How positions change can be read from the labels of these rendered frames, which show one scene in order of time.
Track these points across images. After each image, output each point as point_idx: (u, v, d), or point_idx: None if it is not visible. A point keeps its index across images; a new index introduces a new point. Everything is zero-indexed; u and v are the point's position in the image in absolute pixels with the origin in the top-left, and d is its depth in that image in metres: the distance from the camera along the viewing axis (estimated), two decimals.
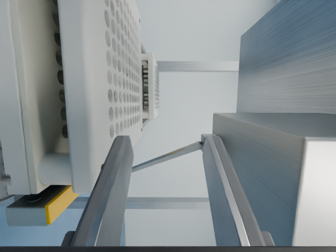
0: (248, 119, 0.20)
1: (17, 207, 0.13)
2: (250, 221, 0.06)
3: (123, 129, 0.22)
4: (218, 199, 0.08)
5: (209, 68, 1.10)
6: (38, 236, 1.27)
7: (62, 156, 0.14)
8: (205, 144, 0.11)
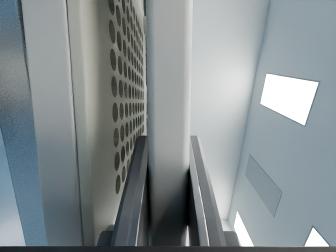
0: None
1: None
2: (213, 221, 0.06)
3: None
4: (190, 199, 0.08)
5: None
6: None
7: None
8: None
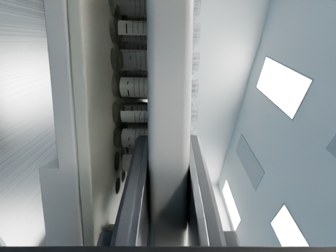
0: None
1: None
2: (213, 221, 0.06)
3: None
4: (190, 199, 0.08)
5: None
6: None
7: None
8: None
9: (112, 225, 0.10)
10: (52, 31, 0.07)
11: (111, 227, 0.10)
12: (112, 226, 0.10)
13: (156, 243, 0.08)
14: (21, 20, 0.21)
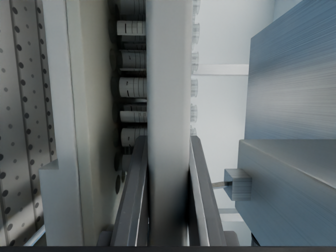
0: (323, 172, 0.13)
1: None
2: (213, 221, 0.06)
3: None
4: (190, 199, 0.08)
5: (211, 72, 1.03)
6: None
7: None
8: None
9: (112, 225, 0.10)
10: (51, 31, 0.07)
11: (112, 227, 0.10)
12: (113, 226, 0.10)
13: (157, 243, 0.08)
14: None
